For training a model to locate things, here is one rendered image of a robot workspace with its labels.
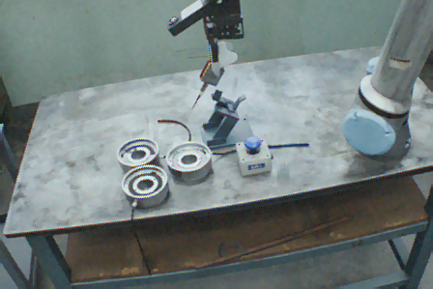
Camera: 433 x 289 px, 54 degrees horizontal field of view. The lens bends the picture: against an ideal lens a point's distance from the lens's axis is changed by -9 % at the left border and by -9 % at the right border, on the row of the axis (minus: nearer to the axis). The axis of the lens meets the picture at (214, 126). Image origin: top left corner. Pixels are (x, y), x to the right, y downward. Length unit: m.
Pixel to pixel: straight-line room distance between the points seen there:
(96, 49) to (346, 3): 1.51
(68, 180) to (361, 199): 0.83
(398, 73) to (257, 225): 0.64
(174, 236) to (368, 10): 2.04
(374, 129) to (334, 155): 0.25
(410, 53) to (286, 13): 1.95
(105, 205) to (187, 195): 0.19
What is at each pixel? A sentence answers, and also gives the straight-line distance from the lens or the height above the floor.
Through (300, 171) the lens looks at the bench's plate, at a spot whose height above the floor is 0.80.
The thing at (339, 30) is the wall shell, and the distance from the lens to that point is 2.92.
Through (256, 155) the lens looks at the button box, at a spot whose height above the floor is 0.85.
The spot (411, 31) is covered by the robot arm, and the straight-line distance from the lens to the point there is 0.83.
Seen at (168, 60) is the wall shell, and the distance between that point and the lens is 2.77.
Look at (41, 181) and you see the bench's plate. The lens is 1.23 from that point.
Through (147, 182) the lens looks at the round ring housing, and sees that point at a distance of 1.09.
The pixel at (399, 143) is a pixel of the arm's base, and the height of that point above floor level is 0.84.
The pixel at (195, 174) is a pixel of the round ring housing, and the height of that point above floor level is 0.83.
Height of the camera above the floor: 1.55
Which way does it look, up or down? 37 degrees down
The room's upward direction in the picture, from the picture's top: 7 degrees counter-clockwise
